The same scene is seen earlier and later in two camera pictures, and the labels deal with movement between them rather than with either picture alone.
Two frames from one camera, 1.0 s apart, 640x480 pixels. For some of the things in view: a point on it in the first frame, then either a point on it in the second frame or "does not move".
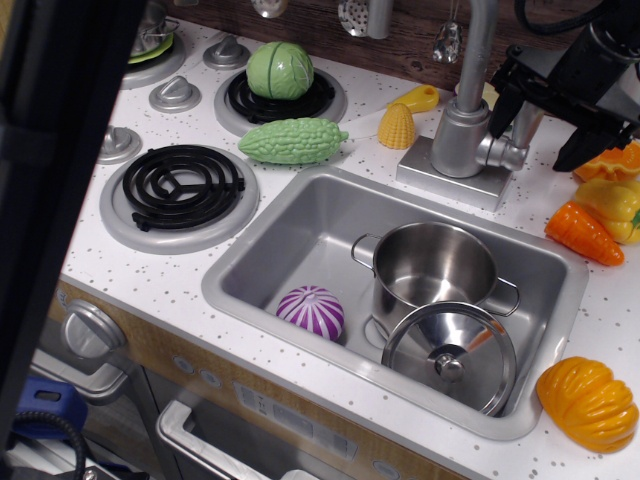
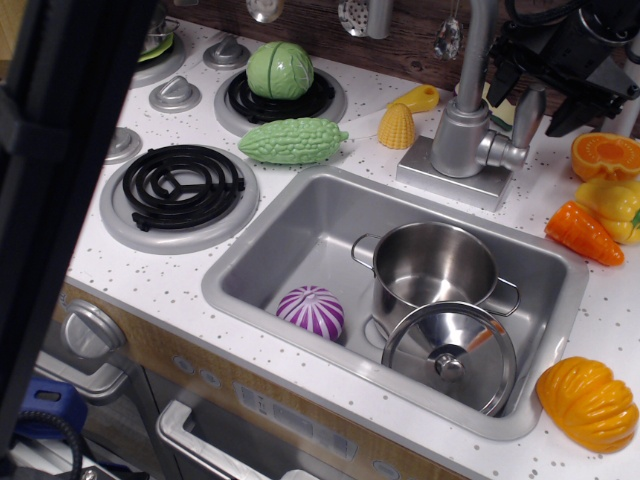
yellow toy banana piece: (421, 98) does not move
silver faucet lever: (511, 151) does not move
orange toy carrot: (574, 226) does not move
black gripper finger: (586, 145) to (576, 113)
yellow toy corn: (396, 128) does not move
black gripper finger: (508, 101) to (504, 77)
